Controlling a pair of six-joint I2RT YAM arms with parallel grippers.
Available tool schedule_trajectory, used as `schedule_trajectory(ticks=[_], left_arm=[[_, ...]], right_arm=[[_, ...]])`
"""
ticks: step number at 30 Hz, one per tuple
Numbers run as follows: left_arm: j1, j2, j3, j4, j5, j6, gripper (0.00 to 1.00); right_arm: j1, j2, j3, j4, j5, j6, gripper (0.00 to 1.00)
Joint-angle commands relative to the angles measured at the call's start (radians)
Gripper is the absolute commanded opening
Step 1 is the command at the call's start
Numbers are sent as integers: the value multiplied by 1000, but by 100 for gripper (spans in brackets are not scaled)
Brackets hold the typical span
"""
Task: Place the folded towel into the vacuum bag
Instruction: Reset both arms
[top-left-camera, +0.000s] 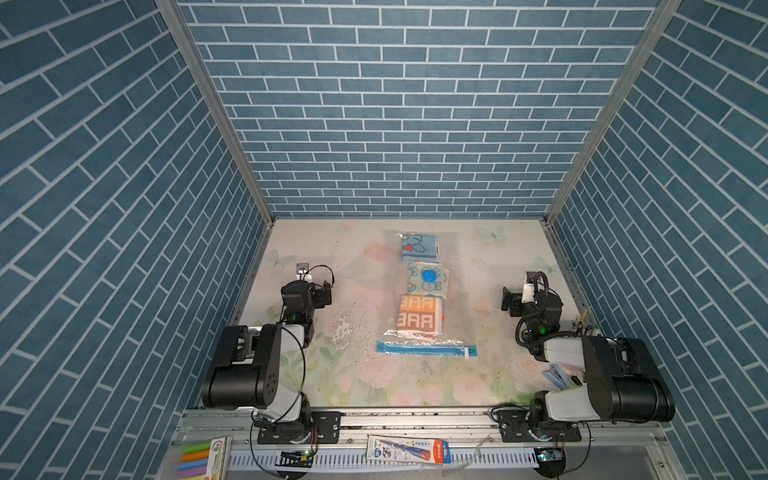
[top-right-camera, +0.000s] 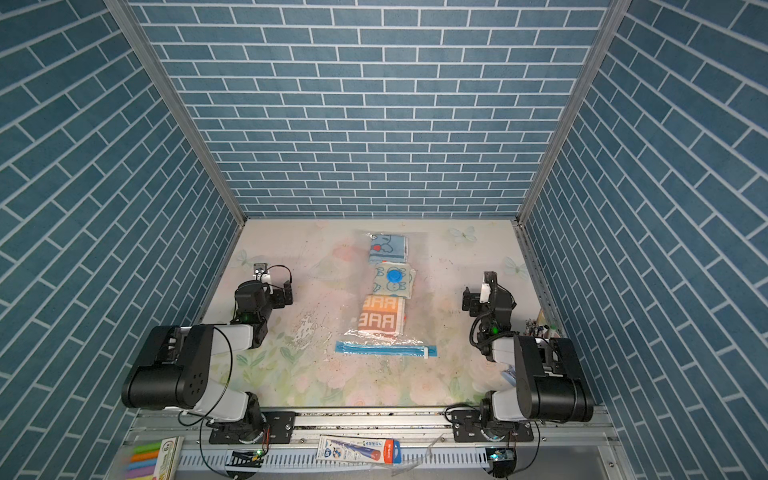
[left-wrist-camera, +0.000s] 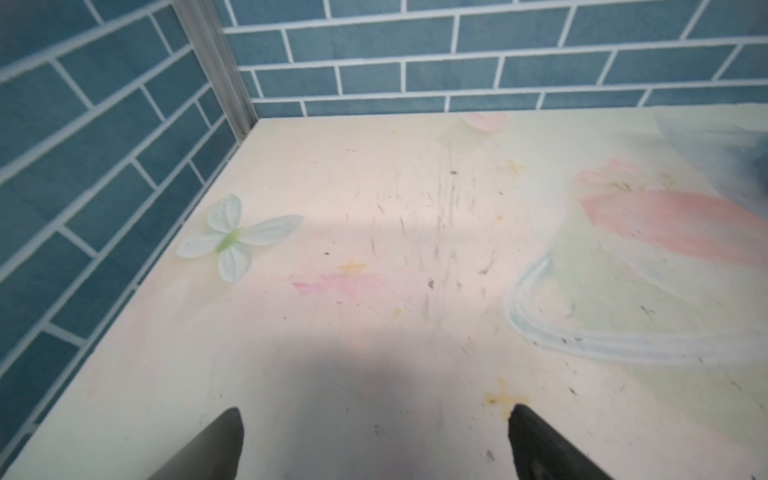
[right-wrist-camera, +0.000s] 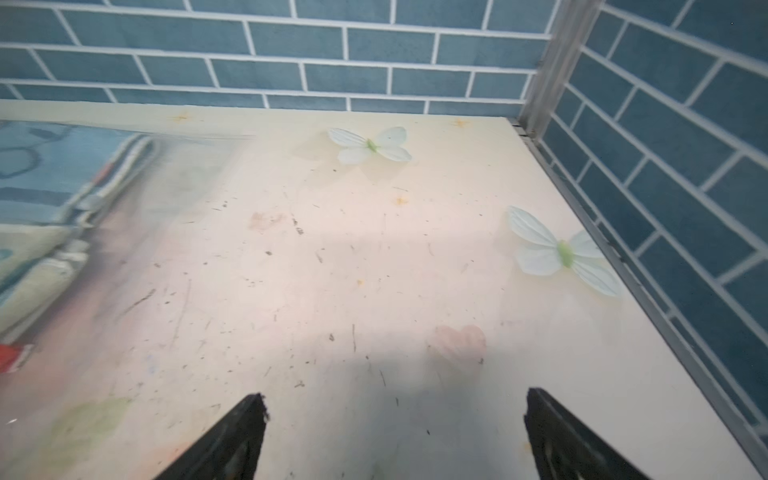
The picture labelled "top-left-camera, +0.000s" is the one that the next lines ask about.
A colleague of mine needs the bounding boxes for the clear vacuum bag blue zip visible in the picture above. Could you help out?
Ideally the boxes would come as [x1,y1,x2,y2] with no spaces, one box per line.
[376,228,479,359]

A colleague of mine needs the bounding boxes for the blue cartoon towel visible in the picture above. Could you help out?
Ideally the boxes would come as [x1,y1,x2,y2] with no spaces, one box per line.
[400,233,440,263]

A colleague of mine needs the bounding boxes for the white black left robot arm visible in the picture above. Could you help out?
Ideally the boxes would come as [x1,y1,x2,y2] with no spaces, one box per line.
[201,278,334,432]

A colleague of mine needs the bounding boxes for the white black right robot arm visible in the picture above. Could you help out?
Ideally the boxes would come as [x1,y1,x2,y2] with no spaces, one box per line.
[501,271,676,428]

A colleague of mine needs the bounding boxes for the pink pen holder cup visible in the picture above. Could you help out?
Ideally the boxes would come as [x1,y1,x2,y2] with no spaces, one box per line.
[541,320,602,390]

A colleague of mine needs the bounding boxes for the red blue toothbrush package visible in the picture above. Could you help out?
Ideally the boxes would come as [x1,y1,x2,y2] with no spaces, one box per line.
[366,435,453,466]

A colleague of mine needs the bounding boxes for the coloured marker pack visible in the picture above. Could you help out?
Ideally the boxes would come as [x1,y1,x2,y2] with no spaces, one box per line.
[171,436,232,480]

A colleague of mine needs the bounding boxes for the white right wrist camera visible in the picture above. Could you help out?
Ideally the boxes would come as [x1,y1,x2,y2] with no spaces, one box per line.
[521,283,536,303]

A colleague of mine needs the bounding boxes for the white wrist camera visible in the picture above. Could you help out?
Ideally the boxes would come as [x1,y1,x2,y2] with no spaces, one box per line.
[521,283,536,303]
[296,263,312,281]

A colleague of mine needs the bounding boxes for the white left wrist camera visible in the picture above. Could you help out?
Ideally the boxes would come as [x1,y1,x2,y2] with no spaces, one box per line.
[296,263,312,281]

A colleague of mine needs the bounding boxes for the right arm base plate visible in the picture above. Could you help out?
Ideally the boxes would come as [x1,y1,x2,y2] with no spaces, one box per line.
[488,406,582,444]

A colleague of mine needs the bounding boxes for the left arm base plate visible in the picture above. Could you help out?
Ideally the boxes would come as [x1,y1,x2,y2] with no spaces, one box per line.
[256,409,342,445]

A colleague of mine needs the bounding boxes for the aluminium mounting rail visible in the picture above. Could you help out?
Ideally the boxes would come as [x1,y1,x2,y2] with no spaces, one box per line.
[173,404,667,448]

